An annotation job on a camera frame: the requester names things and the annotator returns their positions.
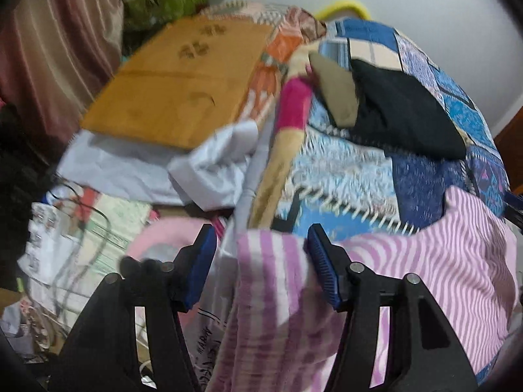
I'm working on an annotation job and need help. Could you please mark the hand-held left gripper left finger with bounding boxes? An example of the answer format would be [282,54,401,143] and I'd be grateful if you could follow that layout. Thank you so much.
[49,224,218,392]

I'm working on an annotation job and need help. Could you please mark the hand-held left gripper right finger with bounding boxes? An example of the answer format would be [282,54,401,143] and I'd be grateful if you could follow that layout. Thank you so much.
[306,224,479,392]

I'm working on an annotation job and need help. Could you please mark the pink white striped pants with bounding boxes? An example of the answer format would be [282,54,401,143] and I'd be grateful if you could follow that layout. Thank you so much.
[206,186,519,392]

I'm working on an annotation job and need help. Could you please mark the pink cloth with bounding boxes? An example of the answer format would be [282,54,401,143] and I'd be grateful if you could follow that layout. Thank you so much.
[127,218,213,264]

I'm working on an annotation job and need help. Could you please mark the blue white patchwork blanket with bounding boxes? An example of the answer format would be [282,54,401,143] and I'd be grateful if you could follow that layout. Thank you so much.
[245,16,511,237]

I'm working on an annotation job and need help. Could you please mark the light grey cloth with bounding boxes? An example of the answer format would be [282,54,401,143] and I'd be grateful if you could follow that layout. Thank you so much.
[57,120,266,209]

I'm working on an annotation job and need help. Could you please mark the olive green cloth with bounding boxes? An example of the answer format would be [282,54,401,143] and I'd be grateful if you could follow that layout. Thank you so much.
[308,52,362,128]

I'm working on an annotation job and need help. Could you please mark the black cloth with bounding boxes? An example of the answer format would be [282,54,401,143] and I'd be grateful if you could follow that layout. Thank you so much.
[349,59,467,160]

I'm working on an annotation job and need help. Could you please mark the mustard yellow paw-print blanket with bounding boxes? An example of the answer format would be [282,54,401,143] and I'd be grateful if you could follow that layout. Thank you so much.
[79,18,272,150]

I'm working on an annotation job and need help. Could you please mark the orange pink patterned blanket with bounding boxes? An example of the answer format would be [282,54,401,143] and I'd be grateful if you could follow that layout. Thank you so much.
[200,2,328,229]

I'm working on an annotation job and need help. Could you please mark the brown wooden furniture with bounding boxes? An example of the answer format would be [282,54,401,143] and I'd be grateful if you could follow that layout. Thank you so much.
[494,106,523,197]

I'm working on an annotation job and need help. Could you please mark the brown striped curtain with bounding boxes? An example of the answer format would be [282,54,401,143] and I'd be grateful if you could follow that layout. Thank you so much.
[0,0,123,148]

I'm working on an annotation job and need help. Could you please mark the green bag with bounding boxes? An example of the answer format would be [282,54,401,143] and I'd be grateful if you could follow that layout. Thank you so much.
[123,0,205,29]

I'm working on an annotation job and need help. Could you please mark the yellow plastic object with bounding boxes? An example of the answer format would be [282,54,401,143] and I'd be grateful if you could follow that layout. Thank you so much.
[316,0,370,21]

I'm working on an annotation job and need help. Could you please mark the black cable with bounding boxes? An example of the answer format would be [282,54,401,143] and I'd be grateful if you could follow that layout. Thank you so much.
[49,184,119,295]

